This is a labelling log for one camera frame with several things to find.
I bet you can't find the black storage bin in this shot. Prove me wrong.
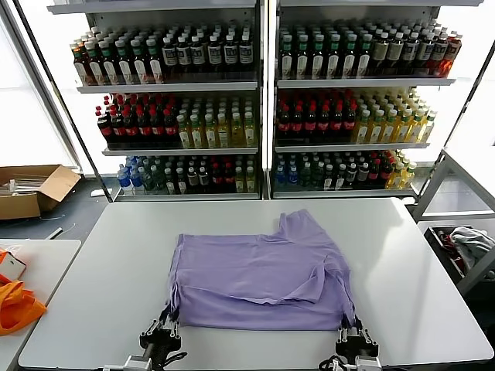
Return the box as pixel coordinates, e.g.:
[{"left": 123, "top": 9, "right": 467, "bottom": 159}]
[{"left": 424, "top": 225, "right": 495, "bottom": 288}]

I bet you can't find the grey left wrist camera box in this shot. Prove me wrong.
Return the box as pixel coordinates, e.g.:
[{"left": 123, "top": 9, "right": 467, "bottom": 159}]
[{"left": 123, "top": 354, "right": 152, "bottom": 371}]

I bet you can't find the thin black pole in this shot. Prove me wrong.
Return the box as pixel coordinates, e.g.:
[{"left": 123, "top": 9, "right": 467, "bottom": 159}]
[{"left": 15, "top": 0, "right": 115, "bottom": 203}]

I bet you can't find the orange drink bottle grey label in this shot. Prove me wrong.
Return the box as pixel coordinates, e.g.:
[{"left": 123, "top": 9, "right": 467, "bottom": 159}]
[
  {"left": 442, "top": 33, "right": 463, "bottom": 77},
  {"left": 430, "top": 34, "right": 448, "bottom": 77}
]

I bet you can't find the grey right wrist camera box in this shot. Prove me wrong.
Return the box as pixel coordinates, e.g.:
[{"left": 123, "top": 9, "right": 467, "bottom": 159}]
[{"left": 354, "top": 356, "right": 383, "bottom": 371}]

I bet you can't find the dark bottle beige label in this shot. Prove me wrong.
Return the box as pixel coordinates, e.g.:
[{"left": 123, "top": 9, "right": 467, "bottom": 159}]
[
  {"left": 371, "top": 31, "right": 390, "bottom": 77},
  {"left": 387, "top": 31, "right": 405, "bottom": 77}
]

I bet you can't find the dark drink bottle grey label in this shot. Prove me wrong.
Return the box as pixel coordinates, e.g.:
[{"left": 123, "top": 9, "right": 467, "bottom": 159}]
[
  {"left": 417, "top": 32, "right": 434, "bottom": 74},
  {"left": 207, "top": 34, "right": 224, "bottom": 73},
  {"left": 161, "top": 35, "right": 178, "bottom": 74},
  {"left": 237, "top": 32, "right": 254, "bottom": 73},
  {"left": 223, "top": 33, "right": 239, "bottom": 73},
  {"left": 176, "top": 35, "right": 193, "bottom": 73},
  {"left": 191, "top": 34, "right": 207, "bottom": 73},
  {"left": 401, "top": 32, "right": 420, "bottom": 74}
]

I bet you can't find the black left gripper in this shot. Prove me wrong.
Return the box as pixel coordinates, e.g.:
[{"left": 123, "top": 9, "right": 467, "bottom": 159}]
[{"left": 138, "top": 308, "right": 183, "bottom": 371}]

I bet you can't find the orange cloth bag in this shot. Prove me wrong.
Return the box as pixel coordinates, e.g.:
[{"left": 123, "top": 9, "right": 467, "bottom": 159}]
[{"left": 0, "top": 278, "right": 47, "bottom": 336}]

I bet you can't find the grey metal frame table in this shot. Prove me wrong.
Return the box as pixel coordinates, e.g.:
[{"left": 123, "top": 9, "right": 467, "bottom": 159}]
[{"left": 411, "top": 146, "right": 495, "bottom": 299}]

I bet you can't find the grey window frame post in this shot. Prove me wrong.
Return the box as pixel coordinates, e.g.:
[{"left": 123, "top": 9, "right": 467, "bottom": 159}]
[{"left": 0, "top": 0, "right": 86, "bottom": 179}]

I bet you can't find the purple t-shirt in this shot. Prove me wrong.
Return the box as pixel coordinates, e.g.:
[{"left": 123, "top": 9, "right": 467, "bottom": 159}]
[{"left": 166, "top": 208, "right": 357, "bottom": 332}]

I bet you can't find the white strips bundle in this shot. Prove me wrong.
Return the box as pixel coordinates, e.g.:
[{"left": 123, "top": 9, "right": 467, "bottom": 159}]
[{"left": 0, "top": 175, "right": 50, "bottom": 196}]

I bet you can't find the brown cardboard box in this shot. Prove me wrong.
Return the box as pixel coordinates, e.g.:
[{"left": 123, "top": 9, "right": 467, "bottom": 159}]
[{"left": 0, "top": 165, "right": 81, "bottom": 220}]

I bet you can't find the red garment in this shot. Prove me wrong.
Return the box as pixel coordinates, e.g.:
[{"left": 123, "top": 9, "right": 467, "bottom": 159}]
[{"left": 440, "top": 230, "right": 464, "bottom": 272}]

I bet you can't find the white side table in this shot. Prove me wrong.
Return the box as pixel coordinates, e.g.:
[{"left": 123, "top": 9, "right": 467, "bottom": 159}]
[{"left": 0, "top": 238, "right": 83, "bottom": 371}]

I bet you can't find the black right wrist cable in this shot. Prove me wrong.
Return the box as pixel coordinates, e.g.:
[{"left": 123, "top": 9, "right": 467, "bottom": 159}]
[{"left": 317, "top": 353, "right": 349, "bottom": 371}]

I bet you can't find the grey garment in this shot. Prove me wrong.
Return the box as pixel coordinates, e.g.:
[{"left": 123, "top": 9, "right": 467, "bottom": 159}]
[{"left": 450, "top": 226, "right": 495, "bottom": 271}]

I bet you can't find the grey metal shelf unit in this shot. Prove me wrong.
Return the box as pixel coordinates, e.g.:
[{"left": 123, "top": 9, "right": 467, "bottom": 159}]
[
  {"left": 270, "top": 0, "right": 458, "bottom": 200},
  {"left": 46, "top": 0, "right": 268, "bottom": 203}
]

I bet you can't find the cola bottle red cap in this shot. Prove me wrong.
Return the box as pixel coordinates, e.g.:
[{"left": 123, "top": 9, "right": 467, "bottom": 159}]
[
  {"left": 316, "top": 104, "right": 332, "bottom": 142},
  {"left": 123, "top": 108, "right": 138, "bottom": 144},
  {"left": 96, "top": 107, "right": 113, "bottom": 144},
  {"left": 343, "top": 103, "right": 359, "bottom": 141},
  {"left": 110, "top": 107, "right": 125, "bottom": 144},
  {"left": 150, "top": 108, "right": 166, "bottom": 143},
  {"left": 276, "top": 104, "right": 292, "bottom": 142},
  {"left": 330, "top": 104, "right": 345, "bottom": 142},
  {"left": 289, "top": 104, "right": 306, "bottom": 142},
  {"left": 163, "top": 108, "right": 179, "bottom": 143},
  {"left": 303, "top": 104, "right": 319, "bottom": 142},
  {"left": 136, "top": 108, "right": 152, "bottom": 144}
]

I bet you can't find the yellow juice bottle white cap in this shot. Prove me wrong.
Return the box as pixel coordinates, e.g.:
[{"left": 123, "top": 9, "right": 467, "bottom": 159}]
[
  {"left": 388, "top": 162, "right": 404, "bottom": 189},
  {"left": 401, "top": 161, "right": 418, "bottom": 189}
]

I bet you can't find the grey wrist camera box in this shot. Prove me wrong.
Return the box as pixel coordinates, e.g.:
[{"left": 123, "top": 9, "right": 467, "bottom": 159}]
[
  {"left": 354, "top": 356, "right": 383, "bottom": 371},
  {"left": 123, "top": 354, "right": 152, "bottom": 371}
]

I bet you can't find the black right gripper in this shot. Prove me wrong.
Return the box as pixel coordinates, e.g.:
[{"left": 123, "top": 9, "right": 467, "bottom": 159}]
[{"left": 335, "top": 315, "right": 379, "bottom": 365}]

